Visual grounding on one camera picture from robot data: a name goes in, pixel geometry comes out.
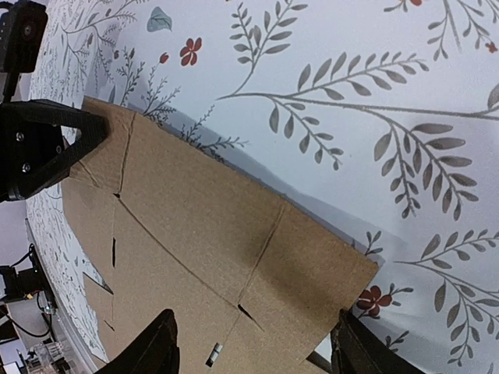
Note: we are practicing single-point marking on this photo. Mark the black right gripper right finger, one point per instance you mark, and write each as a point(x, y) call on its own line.
point(356, 350)

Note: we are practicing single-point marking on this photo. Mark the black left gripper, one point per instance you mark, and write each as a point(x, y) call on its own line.
point(40, 139)

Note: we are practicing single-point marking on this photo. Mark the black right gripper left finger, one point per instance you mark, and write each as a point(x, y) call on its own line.
point(153, 351)

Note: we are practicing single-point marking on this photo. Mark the brown cardboard box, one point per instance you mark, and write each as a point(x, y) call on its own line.
point(255, 284)

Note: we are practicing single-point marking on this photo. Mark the floral patterned table mat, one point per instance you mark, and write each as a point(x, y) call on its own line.
point(380, 117)

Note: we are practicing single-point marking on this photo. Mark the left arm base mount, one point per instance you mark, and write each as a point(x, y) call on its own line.
point(21, 282)

